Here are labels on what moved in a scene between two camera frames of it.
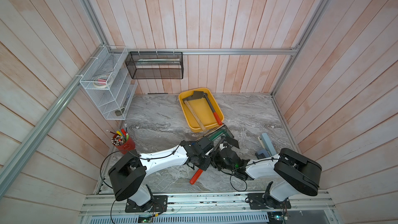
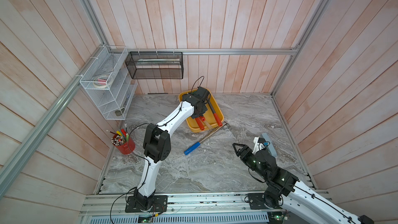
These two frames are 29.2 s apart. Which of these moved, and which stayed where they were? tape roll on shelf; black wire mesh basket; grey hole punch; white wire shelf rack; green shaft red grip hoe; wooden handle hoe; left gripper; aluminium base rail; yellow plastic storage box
Moved: green shaft red grip hoe; wooden handle hoe; left gripper
Stayed: grey hole punch; black wire mesh basket; tape roll on shelf; aluminium base rail; yellow plastic storage box; white wire shelf rack
